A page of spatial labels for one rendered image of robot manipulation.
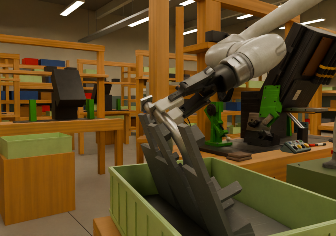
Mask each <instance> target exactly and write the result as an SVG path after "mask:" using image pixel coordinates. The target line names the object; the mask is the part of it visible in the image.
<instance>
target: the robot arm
mask: <svg viewBox="0 0 336 236"><path fill-rule="evenodd" d="M322 1H323V0H289V1H288V2H286V3H285V4H283V5H282V6H280V7H279V8H277V9H276V10H274V11H273V12H271V13H270V14H268V15H266V16H265V17H263V18H262V19H260V20H259V21H257V22H256V23H254V24H253V25H252V26H250V27H249V28H247V29H246V30H245V31H243V32H242V33H241V34H239V35H237V34H232V35H230V36H229V37H227V38H225V39H224V40H222V41H220V42H218V43H217V44H216V45H214V46H212V47H211V48H210V49H209V50H208V51H207V53H206V55H205V63H206V65H207V68H206V69H205V70H203V71H202V72H200V73H198V74H196V75H194V76H192V77H190V78H188V79H186V80H184V81H182V82H181V83H180V84H179V85H180V87H179V86H177V87H176V88H175V89H176V90H177V91H176V92H174V93H173V94H171V95H169V96H168V97H166V98H164V99H162V100H161V101H159V102H157V103H155V107H156V108H157V109H158V110H159V111H160V112H161V113H163V112H165V111H166V110H168V109H170V108H171V107H173V106H175V105H176V104H178V103H180V102H181V101H183V100H184V98H183V97H186V96H189V95H192V94H195V95H194V96H193V97H192V98H190V99H189V100H188V101H187V102H186V103H184V104H183V105H182V106H181V107H180V108H178V107H176V108H174V109H172V110H171V111H169V112H167V114H168V115H169V116H170V117H171V118H172V119H173V120H174V121H175V120H177V119H178V118H180V117H183V118H184V119H186V118H188V117H189V116H191V115H192V114H194V113H195V112H197V111H198V110H200V109H201V108H203V107H204V106H207V105H209V104H210V103H211V102H212V101H211V100H210V98H211V97H212V96H214V95H215V94H216V93H225V92H227V91H229V90H230V89H232V88H233V89H236V88H238V87H240V86H242V85H243V84H245V83H247V82H249V81H250V80H251V79H254V78H258V77H260V76H262V75H264V74H266V73H268V72H269V71H271V70H272V69H273V68H275V67H276V66H277V65H278V64H279V63H280V62H281V61H282V60H283V59H284V57H285V56H286V54H287V47H286V44H285V41H284V40H283V38H282V37H281V36H279V35H278V34H268V33H270V32H271V31H273V30H275V29H276V28H278V27H280V26H282V25H283V24H285V23H287V22H289V21H290V20H292V19H294V18H295V17H297V16H299V15H301V14H302V13H304V12H306V11H307V10H309V9H311V8H312V7H314V6H316V5H317V4H319V3H320V2H322ZM186 84H187V85H186ZM201 95H202V96H201ZM322 167H323V168H326V169H334V170H336V117H335V122H334V130H333V155H332V160H330V161H329V162H325V163H323V164H322Z"/></svg>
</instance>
